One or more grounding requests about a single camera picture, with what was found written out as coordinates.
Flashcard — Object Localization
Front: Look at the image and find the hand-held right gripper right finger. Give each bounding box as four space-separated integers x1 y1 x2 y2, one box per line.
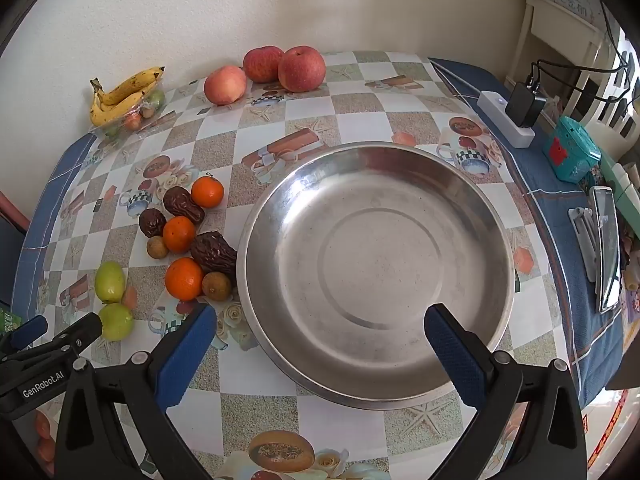
422 302 587 480

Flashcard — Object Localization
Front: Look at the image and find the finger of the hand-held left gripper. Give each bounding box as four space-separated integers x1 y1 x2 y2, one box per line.
0 314 49 357
42 311 104 357

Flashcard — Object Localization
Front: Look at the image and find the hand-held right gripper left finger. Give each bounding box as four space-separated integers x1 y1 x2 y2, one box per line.
54 303 218 480

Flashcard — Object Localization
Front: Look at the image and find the dark red jujube date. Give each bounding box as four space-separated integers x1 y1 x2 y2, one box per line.
190 231 238 276
163 186 206 225
138 208 167 239

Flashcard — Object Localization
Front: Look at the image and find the green packet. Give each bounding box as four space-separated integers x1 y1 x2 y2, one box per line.
0 305 23 337

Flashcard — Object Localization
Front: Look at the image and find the grey phone stand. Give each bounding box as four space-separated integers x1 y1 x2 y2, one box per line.
568 207 601 284

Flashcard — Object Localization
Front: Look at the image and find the blue tablecloth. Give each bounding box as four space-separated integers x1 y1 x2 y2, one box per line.
10 57 626 480

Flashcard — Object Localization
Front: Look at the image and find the smartphone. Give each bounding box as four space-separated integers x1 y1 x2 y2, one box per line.
591 186 624 314

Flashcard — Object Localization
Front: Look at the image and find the clear plastic tray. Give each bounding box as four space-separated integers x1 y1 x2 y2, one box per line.
91 87 169 142

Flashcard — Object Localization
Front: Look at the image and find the yellow banana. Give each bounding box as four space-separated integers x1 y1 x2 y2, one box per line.
89 89 158 127
91 66 166 107

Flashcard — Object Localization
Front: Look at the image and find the teal box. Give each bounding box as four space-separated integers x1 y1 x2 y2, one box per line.
543 116 602 184

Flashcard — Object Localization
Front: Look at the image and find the white power strip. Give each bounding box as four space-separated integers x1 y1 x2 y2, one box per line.
476 91 536 149

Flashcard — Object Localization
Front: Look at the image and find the black charger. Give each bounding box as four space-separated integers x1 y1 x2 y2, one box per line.
505 82 547 129

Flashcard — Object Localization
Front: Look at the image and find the pale red apple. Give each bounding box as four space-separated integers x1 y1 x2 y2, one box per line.
203 65 248 106

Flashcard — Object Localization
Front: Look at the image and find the white wooden chair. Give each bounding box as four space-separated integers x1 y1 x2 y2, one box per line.
504 0 618 128

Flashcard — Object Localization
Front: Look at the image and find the white cable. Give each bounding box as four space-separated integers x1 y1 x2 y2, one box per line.
429 59 482 107

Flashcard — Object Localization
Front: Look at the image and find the black cable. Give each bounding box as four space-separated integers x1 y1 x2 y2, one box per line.
525 7 640 126

